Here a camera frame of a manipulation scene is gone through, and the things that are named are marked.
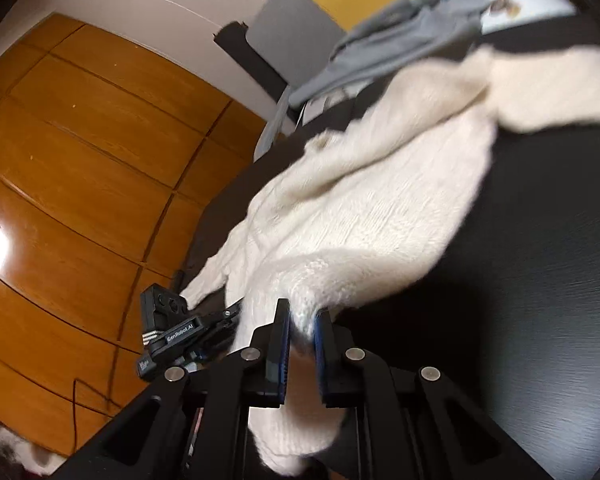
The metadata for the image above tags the white knit sweater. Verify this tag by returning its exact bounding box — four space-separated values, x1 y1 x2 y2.
180 45 600 476

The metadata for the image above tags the white and dark fuzzy cloth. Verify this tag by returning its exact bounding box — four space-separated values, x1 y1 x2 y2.
0 410 66 476

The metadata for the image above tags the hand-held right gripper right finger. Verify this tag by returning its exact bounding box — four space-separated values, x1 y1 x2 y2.
312 310 546 480

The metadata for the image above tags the black foam roll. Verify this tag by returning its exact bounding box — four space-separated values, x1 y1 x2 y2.
212 20 293 106

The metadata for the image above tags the thin black cable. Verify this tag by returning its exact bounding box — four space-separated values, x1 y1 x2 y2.
70 377 118 456

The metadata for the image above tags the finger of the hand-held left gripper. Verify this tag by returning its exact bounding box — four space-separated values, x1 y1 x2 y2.
199 303 245 357

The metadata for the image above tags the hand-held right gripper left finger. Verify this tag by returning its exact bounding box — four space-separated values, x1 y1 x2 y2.
55 299 291 480

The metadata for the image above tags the grey upholstered chair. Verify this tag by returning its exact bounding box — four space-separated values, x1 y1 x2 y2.
247 0 348 161

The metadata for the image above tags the grey garment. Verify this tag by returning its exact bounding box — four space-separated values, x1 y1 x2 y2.
287 0 496 106

